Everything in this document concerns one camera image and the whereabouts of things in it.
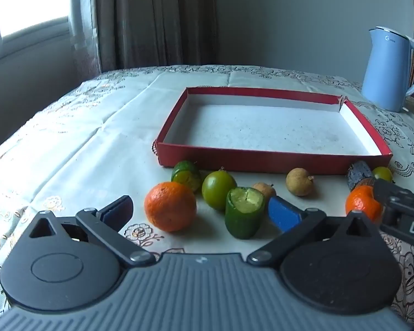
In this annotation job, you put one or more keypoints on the brown curtain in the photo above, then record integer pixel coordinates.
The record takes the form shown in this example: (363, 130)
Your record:
(151, 20)

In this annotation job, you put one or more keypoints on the light blue electric kettle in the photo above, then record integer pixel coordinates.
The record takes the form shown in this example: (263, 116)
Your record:
(386, 72)

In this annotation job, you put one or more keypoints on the large brown longan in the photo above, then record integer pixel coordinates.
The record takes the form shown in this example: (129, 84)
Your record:
(299, 181)

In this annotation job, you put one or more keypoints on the red cardboard box tray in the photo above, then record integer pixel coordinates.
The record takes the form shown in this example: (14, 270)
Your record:
(269, 134)

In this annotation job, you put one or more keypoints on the window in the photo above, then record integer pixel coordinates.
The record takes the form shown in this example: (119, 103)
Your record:
(24, 3)

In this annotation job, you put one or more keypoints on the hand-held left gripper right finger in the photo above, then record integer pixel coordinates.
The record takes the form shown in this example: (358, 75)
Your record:
(283, 213)

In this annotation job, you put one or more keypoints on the large orange tangerine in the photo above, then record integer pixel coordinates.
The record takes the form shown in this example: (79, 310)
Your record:
(170, 207)

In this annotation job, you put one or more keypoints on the tall cut cucumber piece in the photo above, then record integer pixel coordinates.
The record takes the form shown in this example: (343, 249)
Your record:
(243, 217)

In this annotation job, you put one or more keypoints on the small brown longan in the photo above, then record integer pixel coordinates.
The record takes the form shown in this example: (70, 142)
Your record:
(265, 190)

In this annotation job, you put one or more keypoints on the sheer lace curtain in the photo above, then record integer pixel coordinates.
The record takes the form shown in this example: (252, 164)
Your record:
(84, 24)

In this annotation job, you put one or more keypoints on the dark grey eggplant piece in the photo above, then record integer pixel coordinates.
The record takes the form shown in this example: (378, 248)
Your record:
(360, 176)

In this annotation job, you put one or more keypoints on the white floral tablecloth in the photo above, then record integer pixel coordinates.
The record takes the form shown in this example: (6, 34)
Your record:
(89, 144)

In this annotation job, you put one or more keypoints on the small green lime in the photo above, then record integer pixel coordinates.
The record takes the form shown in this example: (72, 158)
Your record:
(383, 173)

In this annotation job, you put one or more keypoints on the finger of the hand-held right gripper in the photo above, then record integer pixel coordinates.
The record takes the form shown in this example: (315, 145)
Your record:
(386, 191)

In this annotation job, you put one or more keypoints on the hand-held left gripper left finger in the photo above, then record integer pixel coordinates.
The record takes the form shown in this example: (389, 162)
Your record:
(119, 210)

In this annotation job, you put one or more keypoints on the small orange tangerine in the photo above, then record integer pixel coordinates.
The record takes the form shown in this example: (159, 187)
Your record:
(360, 203)

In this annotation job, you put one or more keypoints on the large green lime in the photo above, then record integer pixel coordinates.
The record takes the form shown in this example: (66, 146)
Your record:
(218, 189)

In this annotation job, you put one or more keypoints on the short cut cucumber piece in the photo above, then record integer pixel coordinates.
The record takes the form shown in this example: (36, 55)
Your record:
(186, 177)

